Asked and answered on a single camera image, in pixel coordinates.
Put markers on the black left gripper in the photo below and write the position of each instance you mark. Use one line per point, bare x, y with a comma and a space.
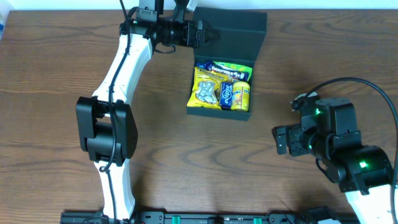
198, 33

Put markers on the green Haribo gummy bag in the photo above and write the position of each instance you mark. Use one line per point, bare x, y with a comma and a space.
241, 68

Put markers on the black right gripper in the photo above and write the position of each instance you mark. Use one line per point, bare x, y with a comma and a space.
286, 139

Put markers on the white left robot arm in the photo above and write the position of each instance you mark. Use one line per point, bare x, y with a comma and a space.
106, 126

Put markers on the blue Oreo cookie pack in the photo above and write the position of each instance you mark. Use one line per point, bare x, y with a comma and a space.
200, 65

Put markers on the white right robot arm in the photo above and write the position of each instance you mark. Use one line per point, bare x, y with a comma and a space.
371, 207

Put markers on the purple Dairy Milk bar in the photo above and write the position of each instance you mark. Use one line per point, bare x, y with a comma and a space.
234, 74

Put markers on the blue Eclipse mint tin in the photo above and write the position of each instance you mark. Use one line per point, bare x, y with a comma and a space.
226, 93

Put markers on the yellow Hacks candy bag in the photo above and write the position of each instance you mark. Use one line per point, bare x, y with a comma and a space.
205, 86

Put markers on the black mounting rail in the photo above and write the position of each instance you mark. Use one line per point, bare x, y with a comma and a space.
313, 215

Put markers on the yellow gum bottle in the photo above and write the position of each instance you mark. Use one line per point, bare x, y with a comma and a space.
241, 96

